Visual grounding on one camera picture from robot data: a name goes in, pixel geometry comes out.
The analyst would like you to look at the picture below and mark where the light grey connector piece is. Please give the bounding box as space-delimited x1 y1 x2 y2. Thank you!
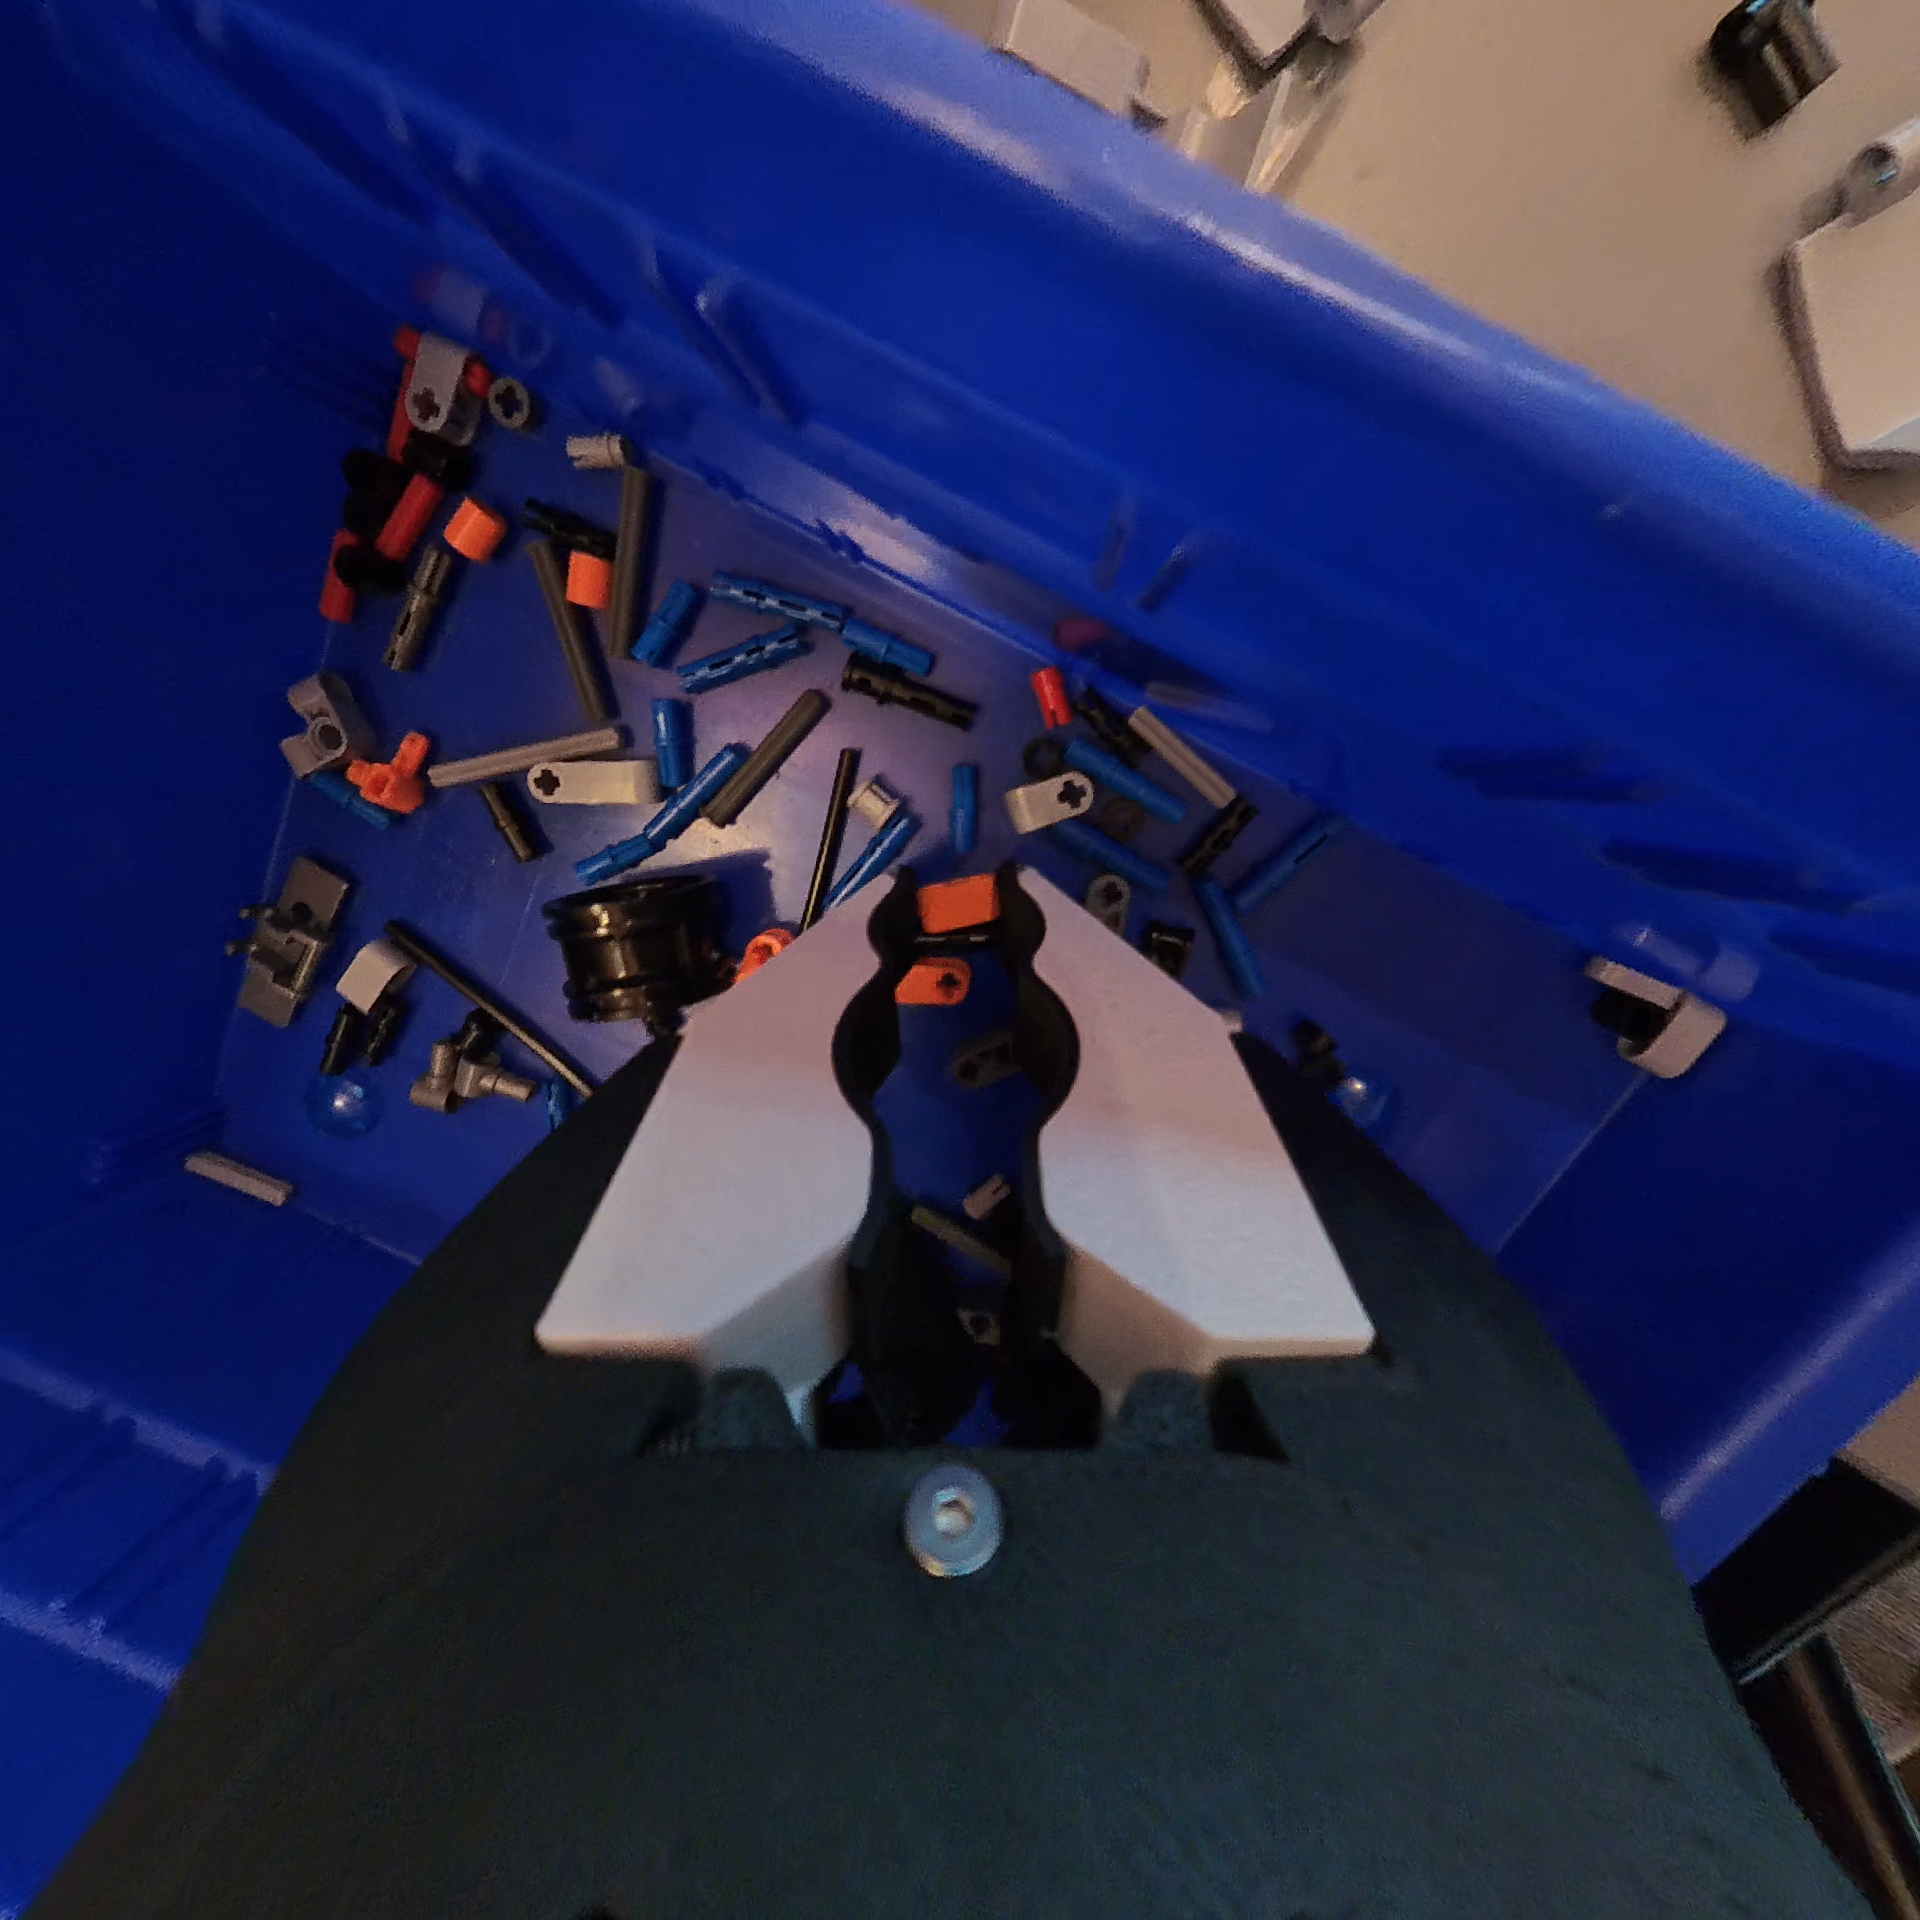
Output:
281 674 377 777

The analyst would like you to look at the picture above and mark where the dark grey long axle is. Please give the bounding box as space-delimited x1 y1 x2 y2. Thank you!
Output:
527 537 616 722
609 465 655 659

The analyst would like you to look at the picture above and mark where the clear plastic scrap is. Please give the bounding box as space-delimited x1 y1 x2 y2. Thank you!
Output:
1184 67 1338 190

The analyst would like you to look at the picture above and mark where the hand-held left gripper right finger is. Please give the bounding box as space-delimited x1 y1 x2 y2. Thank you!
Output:
1001 866 1376 1433

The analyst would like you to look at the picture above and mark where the grey curved panel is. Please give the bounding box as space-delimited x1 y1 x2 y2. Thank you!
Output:
1201 0 1383 68
997 0 1151 114
1783 127 1920 473

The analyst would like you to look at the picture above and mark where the dark grey pin connector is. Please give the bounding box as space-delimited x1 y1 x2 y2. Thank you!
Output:
411 1020 537 1116

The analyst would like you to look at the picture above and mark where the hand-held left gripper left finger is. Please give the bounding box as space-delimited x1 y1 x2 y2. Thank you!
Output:
536 866 922 1433

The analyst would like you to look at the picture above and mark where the blue long pin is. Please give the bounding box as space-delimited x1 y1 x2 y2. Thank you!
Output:
1232 813 1345 913
1196 879 1265 999

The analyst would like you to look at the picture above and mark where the black long axle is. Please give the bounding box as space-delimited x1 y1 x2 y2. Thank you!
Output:
703 691 832 829
385 919 594 1097

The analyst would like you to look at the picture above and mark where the dark grey axle pin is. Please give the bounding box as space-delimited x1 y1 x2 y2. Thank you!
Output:
381 543 458 671

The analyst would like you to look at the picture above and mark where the black thin axle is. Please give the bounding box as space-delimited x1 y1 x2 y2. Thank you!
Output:
802 748 863 932

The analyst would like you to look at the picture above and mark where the grey track link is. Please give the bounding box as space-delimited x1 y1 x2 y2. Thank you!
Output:
231 857 354 1029

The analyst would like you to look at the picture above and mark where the blue plastic parts bin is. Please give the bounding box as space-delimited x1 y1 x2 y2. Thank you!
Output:
0 0 1920 1727

